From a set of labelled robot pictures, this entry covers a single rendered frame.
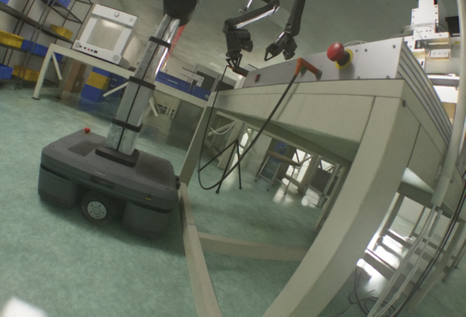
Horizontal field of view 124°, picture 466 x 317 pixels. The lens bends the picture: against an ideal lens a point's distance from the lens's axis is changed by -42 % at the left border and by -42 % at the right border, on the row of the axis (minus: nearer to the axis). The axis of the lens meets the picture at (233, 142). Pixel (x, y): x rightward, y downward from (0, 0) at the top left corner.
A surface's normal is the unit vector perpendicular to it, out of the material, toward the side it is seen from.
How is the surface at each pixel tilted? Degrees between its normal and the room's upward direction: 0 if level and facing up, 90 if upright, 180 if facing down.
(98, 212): 90
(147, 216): 90
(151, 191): 45
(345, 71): 90
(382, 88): 90
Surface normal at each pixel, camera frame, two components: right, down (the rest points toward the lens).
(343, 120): -0.88, -0.33
